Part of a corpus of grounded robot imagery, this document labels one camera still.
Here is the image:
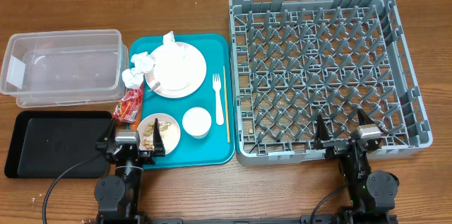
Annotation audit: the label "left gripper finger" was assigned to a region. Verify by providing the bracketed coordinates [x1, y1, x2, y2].
[153, 118, 165, 151]
[97, 119, 117, 143]

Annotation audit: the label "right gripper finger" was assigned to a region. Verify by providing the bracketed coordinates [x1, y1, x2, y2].
[314, 114, 331, 142]
[357, 108, 375, 126]

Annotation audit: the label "rice and peanuts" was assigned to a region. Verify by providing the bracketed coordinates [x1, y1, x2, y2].
[138, 122, 180, 155]

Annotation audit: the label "pink bowl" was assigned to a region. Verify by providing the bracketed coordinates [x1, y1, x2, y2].
[138, 113, 181, 155]

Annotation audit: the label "red snack wrapper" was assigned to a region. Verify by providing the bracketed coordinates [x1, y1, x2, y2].
[113, 83, 144, 124]

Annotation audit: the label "white paper ball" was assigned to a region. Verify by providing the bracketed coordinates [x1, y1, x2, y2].
[121, 68, 144, 90]

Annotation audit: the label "white napkin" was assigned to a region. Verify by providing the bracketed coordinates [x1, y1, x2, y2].
[131, 52, 155, 73]

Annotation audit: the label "white tissue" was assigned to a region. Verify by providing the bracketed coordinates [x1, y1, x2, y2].
[151, 31, 186, 71]

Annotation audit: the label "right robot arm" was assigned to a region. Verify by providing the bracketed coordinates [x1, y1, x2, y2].
[309, 108, 400, 223]

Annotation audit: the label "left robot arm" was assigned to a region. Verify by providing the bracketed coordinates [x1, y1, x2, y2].
[95, 119, 165, 223]

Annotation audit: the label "grey dishwasher rack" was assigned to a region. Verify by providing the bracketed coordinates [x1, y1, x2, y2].
[229, 0, 433, 165]

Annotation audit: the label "white paper cup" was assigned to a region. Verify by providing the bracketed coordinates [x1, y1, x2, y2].
[182, 107, 212, 139]

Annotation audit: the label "teal serving tray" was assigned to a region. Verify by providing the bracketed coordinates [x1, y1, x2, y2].
[142, 33, 235, 170]

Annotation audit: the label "metal spoon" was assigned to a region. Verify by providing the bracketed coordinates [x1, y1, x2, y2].
[148, 82, 160, 92]

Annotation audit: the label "black tray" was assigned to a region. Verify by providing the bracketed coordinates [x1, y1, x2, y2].
[4, 111, 112, 178]

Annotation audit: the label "wooden chopstick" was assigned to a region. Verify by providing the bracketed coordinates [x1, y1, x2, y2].
[223, 66, 231, 143]

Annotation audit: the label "large pink plate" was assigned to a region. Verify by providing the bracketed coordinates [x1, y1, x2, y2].
[145, 42, 207, 98]

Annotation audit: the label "small white plate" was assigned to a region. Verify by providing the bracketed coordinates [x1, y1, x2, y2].
[151, 46, 191, 90]

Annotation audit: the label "white plastic fork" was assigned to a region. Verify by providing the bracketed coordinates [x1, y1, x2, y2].
[213, 73, 224, 126]

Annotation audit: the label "clear plastic bin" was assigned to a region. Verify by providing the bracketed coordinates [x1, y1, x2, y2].
[1, 29, 129, 108]

